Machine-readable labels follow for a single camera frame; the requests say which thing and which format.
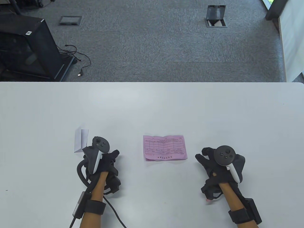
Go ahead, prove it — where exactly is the person's left hand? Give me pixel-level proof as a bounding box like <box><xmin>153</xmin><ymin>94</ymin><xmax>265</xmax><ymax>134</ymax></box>
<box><xmin>83</xmin><ymin>150</ymin><xmax>120</xmax><ymax>182</ymax></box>

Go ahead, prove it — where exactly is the person's right hand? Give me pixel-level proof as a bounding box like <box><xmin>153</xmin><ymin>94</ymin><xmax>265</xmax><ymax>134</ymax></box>
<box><xmin>195</xmin><ymin>147</ymin><xmax>238</xmax><ymax>188</ymax></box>

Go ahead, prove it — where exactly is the white paper invoice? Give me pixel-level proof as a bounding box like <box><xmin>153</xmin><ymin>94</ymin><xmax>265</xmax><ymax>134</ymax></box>
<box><xmin>74</xmin><ymin>127</ymin><xmax>89</xmax><ymax>153</ymax></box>

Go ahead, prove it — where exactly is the pink paper invoice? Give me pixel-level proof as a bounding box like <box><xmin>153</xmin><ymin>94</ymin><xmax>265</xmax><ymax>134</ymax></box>
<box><xmin>143</xmin><ymin>135</ymin><xmax>188</xmax><ymax>162</ymax></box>

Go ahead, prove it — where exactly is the person's left forearm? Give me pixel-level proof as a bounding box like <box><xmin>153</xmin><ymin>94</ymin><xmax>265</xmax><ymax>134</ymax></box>
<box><xmin>80</xmin><ymin>171</ymin><xmax>110</xmax><ymax>228</ymax></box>

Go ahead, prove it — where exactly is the person's right forearm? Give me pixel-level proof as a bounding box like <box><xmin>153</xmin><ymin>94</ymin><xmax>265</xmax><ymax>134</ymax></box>
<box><xmin>218</xmin><ymin>182</ymin><xmax>260</xmax><ymax>228</ymax></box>

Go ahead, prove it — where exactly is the black wrist pack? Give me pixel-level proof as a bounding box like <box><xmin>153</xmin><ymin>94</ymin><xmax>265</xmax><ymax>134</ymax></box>
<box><xmin>245</xmin><ymin>198</ymin><xmax>262</xmax><ymax>225</ymax></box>
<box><xmin>72</xmin><ymin>191</ymin><xmax>92</xmax><ymax>219</ymax></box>

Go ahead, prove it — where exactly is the black cabinet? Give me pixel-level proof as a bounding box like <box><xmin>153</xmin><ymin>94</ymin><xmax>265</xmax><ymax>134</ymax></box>
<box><xmin>0</xmin><ymin>13</ymin><xmax>74</xmax><ymax>82</ymax></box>

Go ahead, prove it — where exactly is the closed grey floor socket box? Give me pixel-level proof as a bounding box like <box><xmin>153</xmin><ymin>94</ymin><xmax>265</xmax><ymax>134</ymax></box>
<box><xmin>58</xmin><ymin>16</ymin><xmax>83</xmax><ymax>26</ymax></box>

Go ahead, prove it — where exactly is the open grey floor socket box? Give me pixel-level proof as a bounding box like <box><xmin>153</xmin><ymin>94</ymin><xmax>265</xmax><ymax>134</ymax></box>
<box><xmin>206</xmin><ymin>5</ymin><xmax>228</xmax><ymax>28</ymax></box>

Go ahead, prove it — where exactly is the white partition panel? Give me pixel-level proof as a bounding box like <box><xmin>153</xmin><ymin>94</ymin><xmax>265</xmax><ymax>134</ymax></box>
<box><xmin>278</xmin><ymin>0</ymin><xmax>304</xmax><ymax>82</ymax></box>

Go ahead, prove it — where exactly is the dark grey pillar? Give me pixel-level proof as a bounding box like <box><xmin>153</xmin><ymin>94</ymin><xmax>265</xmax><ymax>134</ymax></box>
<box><xmin>265</xmin><ymin>0</ymin><xmax>289</xmax><ymax>20</ymax></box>

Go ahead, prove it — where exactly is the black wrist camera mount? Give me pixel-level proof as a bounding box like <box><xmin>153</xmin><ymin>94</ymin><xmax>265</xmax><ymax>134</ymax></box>
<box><xmin>201</xmin><ymin>177</ymin><xmax>224</xmax><ymax>203</ymax></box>
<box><xmin>104</xmin><ymin>174</ymin><xmax>121</xmax><ymax>194</ymax></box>

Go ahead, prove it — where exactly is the black wrist strap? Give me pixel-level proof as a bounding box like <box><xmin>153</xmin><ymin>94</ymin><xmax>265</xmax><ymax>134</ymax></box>
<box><xmin>228</xmin><ymin>209</ymin><xmax>250</xmax><ymax>224</ymax></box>
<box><xmin>84</xmin><ymin>200</ymin><xmax>106</xmax><ymax>215</ymax></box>

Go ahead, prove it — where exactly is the black floor cable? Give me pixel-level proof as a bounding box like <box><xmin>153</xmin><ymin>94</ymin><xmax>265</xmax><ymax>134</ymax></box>
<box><xmin>58</xmin><ymin>44</ymin><xmax>91</xmax><ymax>77</ymax></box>

